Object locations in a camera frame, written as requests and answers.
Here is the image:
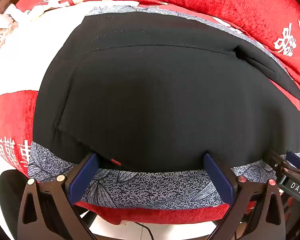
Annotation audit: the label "red white printed blanket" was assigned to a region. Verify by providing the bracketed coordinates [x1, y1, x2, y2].
[0, 0, 300, 225]

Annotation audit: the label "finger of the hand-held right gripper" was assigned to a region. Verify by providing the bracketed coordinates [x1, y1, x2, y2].
[286, 151, 300, 174]
[264, 149, 292, 180]

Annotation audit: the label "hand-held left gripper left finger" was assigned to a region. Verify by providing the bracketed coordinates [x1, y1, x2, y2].
[17, 152, 100, 240]

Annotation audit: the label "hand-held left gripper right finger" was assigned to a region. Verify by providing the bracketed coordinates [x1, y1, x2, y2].
[204, 153, 287, 240]

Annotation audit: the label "black cable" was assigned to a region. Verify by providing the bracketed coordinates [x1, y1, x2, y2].
[134, 221, 156, 240]

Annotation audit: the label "white crumpled cloth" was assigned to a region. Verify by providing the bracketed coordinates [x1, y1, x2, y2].
[0, 5, 45, 30]

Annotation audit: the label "black pants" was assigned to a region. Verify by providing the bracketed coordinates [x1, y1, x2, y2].
[32, 12, 300, 173]

